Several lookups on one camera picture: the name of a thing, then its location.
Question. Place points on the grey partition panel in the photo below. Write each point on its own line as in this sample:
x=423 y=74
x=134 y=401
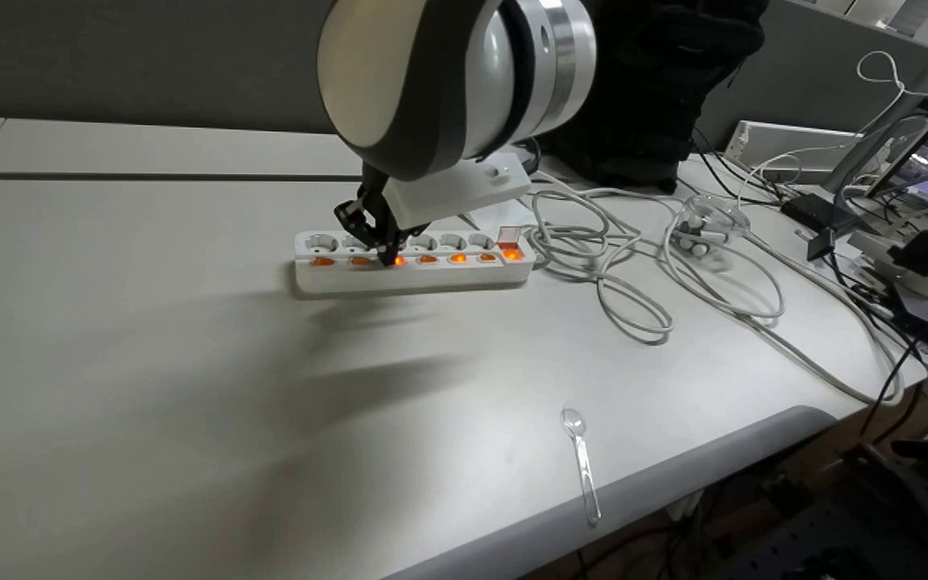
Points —
x=796 y=64
x=141 y=53

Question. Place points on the white power strip orange switches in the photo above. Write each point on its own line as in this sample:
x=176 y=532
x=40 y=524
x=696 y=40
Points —
x=419 y=278

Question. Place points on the clear plastic spoon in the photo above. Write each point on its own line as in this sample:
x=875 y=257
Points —
x=575 y=422

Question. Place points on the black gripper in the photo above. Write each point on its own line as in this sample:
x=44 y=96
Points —
x=368 y=204

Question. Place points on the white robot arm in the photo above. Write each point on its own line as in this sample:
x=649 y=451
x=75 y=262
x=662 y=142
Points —
x=432 y=74

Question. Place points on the white rectangular box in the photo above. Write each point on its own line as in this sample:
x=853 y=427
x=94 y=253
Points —
x=790 y=145

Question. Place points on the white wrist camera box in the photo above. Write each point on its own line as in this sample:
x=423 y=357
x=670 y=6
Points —
x=465 y=185

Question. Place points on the clear plastic bag yellow print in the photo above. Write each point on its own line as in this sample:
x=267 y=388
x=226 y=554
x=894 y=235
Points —
x=699 y=241

